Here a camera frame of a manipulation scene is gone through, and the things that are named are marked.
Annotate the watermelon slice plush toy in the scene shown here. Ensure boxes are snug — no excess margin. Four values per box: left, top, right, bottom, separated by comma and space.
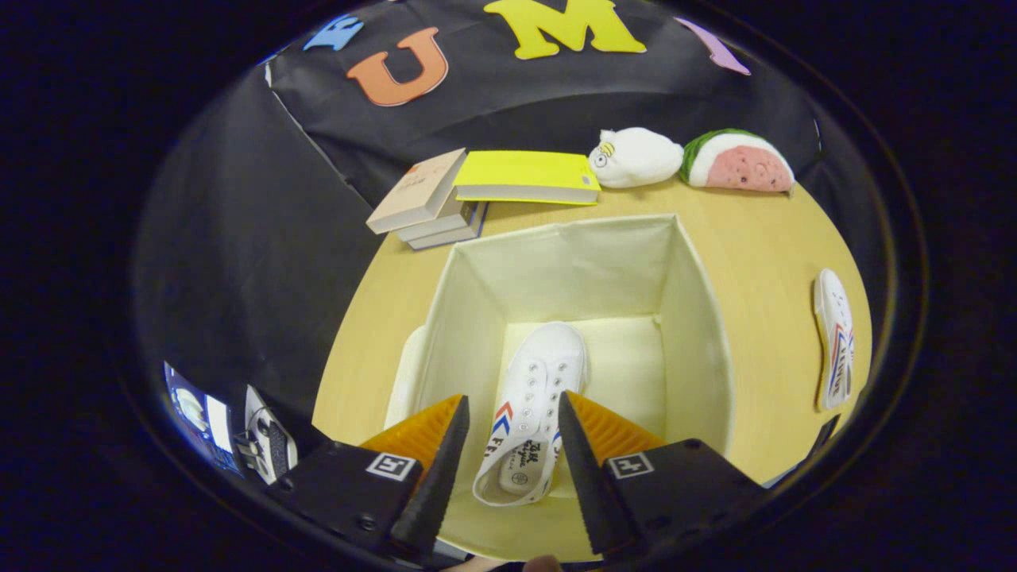
679, 129, 795, 194

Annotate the white plush toy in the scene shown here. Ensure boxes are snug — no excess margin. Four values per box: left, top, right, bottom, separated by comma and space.
588, 127, 684, 190

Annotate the beige fabric storage box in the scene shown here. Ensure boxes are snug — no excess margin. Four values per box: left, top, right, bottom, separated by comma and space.
384, 213, 736, 561

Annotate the yellow book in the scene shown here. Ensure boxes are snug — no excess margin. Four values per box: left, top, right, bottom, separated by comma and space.
454, 149, 602, 207

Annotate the computer monitor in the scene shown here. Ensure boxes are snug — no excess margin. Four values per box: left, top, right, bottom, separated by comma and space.
163, 361, 243, 477

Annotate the beige paperback book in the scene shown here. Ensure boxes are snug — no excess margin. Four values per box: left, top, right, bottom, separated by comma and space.
366, 149, 468, 234

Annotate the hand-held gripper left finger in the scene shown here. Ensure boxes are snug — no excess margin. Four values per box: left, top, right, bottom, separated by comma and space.
266, 394, 471, 561

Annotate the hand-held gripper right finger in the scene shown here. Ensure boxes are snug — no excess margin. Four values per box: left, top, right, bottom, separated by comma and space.
556, 390, 770, 557

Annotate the white monitor stand base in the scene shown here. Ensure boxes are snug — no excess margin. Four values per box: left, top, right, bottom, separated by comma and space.
238, 385, 300, 485

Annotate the white book with blue spine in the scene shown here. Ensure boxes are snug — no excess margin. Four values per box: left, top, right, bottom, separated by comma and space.
409, 203, 488, 251
396, 199, 478, 243

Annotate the white canvas shoe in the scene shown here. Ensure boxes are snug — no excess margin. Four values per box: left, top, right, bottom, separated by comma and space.
813, 268, 857, 412
472, 321, 589, 507

